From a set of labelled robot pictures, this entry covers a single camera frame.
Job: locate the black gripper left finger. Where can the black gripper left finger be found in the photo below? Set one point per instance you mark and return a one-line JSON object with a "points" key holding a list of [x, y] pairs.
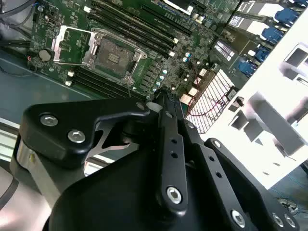
{"points": [[60, 125]]}

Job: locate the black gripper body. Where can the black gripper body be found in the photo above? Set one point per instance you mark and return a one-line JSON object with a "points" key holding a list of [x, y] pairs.
{"points": [[115, 199]]}

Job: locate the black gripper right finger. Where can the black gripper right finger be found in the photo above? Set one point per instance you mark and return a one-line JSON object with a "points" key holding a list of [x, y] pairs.
{"points": [[226, 197]]}

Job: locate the metal socket cover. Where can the metal socket cover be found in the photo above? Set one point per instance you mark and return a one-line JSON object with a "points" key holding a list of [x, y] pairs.
{"points": [[57, 45]]}

